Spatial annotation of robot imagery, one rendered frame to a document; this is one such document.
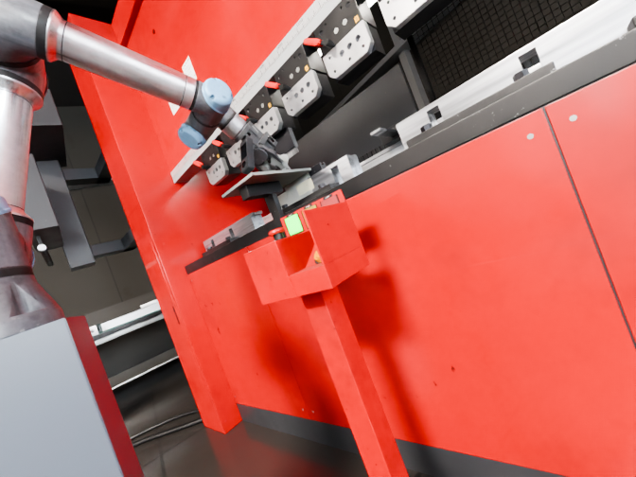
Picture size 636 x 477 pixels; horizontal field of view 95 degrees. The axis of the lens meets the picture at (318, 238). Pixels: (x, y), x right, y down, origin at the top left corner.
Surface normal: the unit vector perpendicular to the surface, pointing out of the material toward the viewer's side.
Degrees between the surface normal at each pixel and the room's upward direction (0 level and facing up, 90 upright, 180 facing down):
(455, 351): 90
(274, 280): 90
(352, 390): 90
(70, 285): 90
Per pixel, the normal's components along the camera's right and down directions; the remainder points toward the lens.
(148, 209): 0.69, -0.27
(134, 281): 0.51, -0.20
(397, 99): -0.63, 0.23
